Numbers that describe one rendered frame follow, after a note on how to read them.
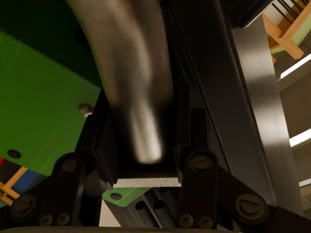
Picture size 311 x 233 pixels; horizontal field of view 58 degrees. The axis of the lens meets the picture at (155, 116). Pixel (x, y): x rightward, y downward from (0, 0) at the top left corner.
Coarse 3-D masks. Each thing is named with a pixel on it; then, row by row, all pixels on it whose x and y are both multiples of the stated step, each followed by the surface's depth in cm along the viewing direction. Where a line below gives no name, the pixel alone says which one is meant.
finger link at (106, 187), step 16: (96, 112) 13; (96, 128) 12; (112, 128) 13; (80, 144) 13; (96, 144) 11; (112, 144) 13; (96, 160) 12; (112, 160) 13; (96, 176) 12; (112, 176) 13; (32, 192) 11; (96, 192) 12; (16, 208) 10; (32, 208) 10; (80, 208) 12
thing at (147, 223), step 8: (152, 192) 24; (160, 192) 23; (168, 192) 23; (152, 200) 24; (160, 200) 22; (168, 200) 23; (176, 200) 24; (136, 208) 23; (144, 208) 22; (152, 208) 25; (160, 208) 21; (176, 208) 24; (144, 216) 23; (152, 216) 23; (160, 216) 22; (168, 216) 22; (176, 216) 24; (152, 224) 23; (168, 224) 22
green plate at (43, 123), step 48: (0, 0) 17; (48, 0) 19; (0, 48) 15; (48, 48) 15; (0, 96) 17; (48, 96) 17; (96, 96) 16; (0, 144) 20; (48, 144) 20; (144, 192) 23
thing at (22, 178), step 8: (0, 160) 479; (24, 168) 486; (16, 176) 473; (24, 176) 487; (32, 176) 495; (0, 184) 458; (8, 184) 461; (16, 184) 472; (24, 184) 479; (0, 192) 491; (8, 192) 459; (16, 192) 478; (24, 192) 511; (8, 200) 492
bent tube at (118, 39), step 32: (96, 0) 9; (128, 0) 9; (96, 32) 9; (128, 32) 9; (160, 32) 10; (96, 64) 11; (128, 64) 10; (160, 64) 11; (128, 96) 11; (160, 96) 11; (128, 128) 12; (160, 128) 12; (128, 160) 14; (160, 160) 14
